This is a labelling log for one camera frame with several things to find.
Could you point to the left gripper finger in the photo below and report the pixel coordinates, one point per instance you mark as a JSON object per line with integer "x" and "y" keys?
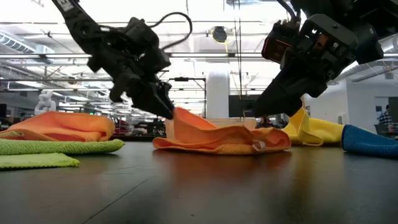
{"x": 165, "y": 90}
{"x": 149, "y": 99}

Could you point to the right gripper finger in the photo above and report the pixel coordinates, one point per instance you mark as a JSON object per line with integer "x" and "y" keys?
{"x": 265, "y": 110}
{"x": 292, "y": 101}

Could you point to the yellow microfiber towel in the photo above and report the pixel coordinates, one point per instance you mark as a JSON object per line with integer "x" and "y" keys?
{"x": 317, "y": 132}

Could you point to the amber microfiber towel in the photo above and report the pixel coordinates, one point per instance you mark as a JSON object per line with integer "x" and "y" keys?
{"x": 217, "y": 137}

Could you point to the blue microfiber towel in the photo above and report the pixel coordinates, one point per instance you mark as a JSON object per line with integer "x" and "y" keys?
{"x": 370, "y": 141}

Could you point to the orange microfiber towel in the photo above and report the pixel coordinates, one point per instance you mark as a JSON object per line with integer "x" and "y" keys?
{"x": 56, "y": 124}

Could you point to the green microfiber towel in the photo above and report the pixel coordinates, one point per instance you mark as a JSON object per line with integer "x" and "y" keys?
{"x": 62, "y": 146}

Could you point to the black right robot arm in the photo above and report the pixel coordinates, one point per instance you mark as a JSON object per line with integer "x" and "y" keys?
{"x": 357, "y": 12}

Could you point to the black monitor screen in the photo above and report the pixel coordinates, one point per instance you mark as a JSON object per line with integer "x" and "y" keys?
{"x": 245, "y": 105}

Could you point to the orange translucent plastic bin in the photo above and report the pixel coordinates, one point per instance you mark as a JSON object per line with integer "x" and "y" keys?
{"x": 236, "y": 123}

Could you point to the white round column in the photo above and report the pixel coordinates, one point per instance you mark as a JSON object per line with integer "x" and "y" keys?
{"x": 217, "y": 93}

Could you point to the person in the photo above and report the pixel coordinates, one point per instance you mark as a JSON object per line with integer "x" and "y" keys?
{"x": 387, "y": 118}

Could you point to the white robot figure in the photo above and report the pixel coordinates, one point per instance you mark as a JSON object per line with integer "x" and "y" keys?
{"x": 45, "y": 104}

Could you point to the dark office chair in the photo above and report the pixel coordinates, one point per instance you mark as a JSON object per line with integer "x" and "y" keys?
{"x": 380, "y": 129}

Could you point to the black metal stand frame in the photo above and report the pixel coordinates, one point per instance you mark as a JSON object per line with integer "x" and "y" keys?
{"x": 181, "y": 79}

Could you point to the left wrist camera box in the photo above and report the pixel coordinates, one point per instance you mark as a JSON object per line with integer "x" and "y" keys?
{"x": 155, "y": 60}

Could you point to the black aluminium table frame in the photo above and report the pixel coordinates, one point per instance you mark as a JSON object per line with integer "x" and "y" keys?
{"x": 136, "y": 137}

